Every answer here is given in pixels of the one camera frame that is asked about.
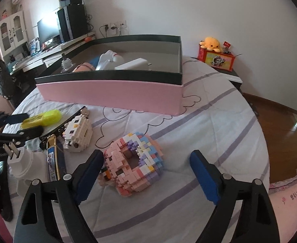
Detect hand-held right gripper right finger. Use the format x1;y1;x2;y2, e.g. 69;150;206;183
189;150;280;243

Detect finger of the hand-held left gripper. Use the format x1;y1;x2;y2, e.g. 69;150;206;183
0;125;44;143
0;112;29;132

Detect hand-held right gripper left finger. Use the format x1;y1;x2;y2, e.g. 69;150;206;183
13;149;105;243

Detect yellow highlighter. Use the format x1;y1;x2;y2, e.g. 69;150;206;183
21;109;62;129

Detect white plug adapter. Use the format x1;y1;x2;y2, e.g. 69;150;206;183
3;142;48;180

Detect blue gold battery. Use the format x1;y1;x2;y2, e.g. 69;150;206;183
46;135;68;183

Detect cream brick cat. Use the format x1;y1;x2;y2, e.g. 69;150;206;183
62;114;93;153

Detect pink brick donut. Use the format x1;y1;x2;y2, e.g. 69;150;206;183
99;132;165;198

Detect pink round object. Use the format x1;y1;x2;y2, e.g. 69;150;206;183
72;62;96;73

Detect pink cardboard box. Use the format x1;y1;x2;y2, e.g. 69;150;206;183
35;35;184;117

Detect white curved plastic object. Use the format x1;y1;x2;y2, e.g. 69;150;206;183
95;50;125;70

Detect white charger block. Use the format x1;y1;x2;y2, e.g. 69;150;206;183
114;58;151;72

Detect dark clothes on chair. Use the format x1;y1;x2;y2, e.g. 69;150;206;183
0;59;16;100

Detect striped bed sheet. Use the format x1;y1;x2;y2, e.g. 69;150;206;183
2;56;270;243

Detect white desk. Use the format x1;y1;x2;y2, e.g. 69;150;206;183
7;32;97;81

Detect blue white box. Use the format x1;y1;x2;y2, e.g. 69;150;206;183
29;38;40;56

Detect white glass-door cabinet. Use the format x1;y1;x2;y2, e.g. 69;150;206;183
0;11;29;56

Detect pink printed blanket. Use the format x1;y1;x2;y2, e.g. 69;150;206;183
267;172;297;243

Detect black computer monitor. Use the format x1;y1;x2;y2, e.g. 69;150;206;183
37;14;61;46

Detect dark bedside cabinet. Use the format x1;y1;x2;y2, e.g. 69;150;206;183
190;56;244;92

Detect black computer tower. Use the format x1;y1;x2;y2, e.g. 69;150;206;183
57;4;88;42

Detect red printed box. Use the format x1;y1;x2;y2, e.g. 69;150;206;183
198;48;236;72

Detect orange octopus plush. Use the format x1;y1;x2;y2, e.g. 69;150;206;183
199;37;223;53

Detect white wall socket panel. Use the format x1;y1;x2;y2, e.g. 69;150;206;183
108;20;127;34

